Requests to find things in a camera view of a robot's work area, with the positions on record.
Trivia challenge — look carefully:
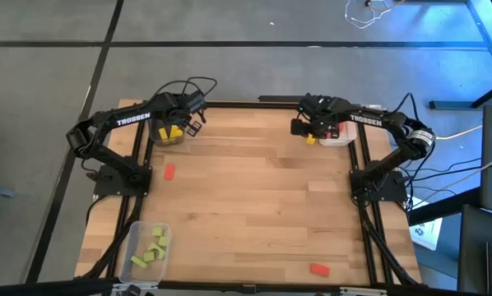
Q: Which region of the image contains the light grey floor cable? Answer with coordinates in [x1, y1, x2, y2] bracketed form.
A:
[410, 148, 492, 209]

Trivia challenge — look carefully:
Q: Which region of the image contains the black frame rail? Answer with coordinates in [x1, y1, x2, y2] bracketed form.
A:
[0, 278, 424, 296]
[347, 123, 374, 285]
[142, 99, 362, 110]
[105, 118, 151, 283]

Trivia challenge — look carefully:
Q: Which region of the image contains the white marker paper sheet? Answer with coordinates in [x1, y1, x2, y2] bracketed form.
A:
[408, 196, 443, 252]

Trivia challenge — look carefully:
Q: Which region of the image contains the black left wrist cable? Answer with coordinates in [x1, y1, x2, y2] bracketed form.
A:
[157, 76, 219, 104]

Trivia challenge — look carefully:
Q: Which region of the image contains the grey translucent bin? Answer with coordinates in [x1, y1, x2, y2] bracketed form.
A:
[149, 117, 188, 148]

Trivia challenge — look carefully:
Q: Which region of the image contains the clear plastic bin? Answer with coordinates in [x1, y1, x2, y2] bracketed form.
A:
[118, 220, 174, 285]

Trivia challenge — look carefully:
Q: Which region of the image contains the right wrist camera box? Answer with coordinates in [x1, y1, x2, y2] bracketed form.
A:
[290, 118, 309, 137]

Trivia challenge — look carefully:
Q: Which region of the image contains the black diagonal frame strut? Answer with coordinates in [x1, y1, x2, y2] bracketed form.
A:
[81, 195, 132, 284]
[371, 200, 420, 287]

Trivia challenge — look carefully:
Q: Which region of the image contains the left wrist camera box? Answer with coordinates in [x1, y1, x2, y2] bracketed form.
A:
[183, 91, 208, 113]

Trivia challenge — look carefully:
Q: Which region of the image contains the green flat long block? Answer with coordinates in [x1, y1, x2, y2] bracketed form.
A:
[129, 255, 149, 271]

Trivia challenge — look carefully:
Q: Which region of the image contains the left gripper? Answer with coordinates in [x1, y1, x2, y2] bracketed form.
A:
[157, 93, 208, 138]

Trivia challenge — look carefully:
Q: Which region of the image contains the white plastic bin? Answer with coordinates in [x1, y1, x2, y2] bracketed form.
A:
[318, 104, 358, 148]

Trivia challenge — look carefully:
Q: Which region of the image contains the white floor cable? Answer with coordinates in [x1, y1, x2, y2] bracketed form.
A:
[344, 0, 395, 30]

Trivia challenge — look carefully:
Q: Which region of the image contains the black slanted floor bar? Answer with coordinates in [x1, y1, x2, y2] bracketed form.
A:
[407, 187, 484, 226]

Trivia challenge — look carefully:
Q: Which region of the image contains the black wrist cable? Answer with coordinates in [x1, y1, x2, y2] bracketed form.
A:
[393, 92, 417, 121]
[157, 76, 219, 104]

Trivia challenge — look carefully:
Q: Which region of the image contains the black floor cable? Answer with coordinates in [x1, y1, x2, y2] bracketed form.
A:
[401, 139, 484, 184]

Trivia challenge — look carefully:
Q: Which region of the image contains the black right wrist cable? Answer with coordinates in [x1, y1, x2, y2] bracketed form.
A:
[393, 92, 417, 121]

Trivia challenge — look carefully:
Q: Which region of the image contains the yellow extension cord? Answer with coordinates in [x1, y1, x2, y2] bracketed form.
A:
[434, 124, 484, 141]

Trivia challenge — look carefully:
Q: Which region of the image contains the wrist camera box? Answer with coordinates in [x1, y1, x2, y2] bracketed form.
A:
[290, 118, 309, 137]
[183, 91, 208, 113]

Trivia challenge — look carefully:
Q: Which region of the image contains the dark metal desk frame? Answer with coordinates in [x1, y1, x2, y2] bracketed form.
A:
[393, 0, 492, 111]

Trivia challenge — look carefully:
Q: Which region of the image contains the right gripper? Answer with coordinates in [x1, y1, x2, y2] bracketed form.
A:
[297, 94, 348, 139]

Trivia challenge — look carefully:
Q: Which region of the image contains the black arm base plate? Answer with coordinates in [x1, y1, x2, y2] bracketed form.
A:
[349, 169, 408, 203]
[92, 164, 153, 197]

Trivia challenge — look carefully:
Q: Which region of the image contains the black laptop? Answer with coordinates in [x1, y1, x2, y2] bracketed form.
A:
[457, 204, 492, 296]

